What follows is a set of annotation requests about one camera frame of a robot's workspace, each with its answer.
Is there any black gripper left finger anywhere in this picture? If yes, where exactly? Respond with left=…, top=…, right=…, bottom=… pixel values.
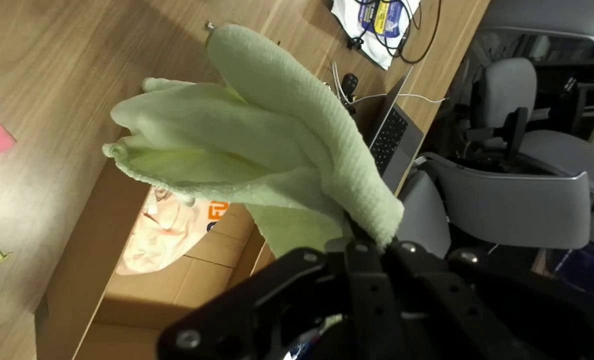
left=155, top=248, right=349, bottom=360

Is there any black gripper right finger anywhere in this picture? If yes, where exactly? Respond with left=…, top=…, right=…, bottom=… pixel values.
left=384, top=242, right=594, bottom=360

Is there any peach printed t-shirt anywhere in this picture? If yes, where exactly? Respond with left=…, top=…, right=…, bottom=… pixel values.
left=116, top=188, right=229, bottom=276

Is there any pale green towel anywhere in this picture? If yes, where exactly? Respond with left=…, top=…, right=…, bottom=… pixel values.
left=101, top=24, right=403, bottom=256

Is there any brown cardboard box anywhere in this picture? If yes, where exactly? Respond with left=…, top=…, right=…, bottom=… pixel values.
left=36, top=165, right=271, bottom=360

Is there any grey office chair near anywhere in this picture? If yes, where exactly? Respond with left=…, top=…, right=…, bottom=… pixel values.
left=396, top=151, right=589, bottom=258

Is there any grey office chair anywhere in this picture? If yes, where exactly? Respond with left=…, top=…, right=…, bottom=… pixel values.
left=471, top=57, right=594, bottom=192
left=396, top=151, right=589, bottom=258

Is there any grey laptop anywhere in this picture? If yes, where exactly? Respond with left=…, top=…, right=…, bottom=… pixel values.
left=367, top=79, right=421, bottom=194

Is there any grey office chair left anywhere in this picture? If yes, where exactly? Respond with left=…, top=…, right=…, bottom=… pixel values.
left=471, top=57, right=594, bottom=192

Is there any white paper pile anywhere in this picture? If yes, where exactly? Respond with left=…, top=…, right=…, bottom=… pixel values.
left=329, top=0, right=419, bottom=70

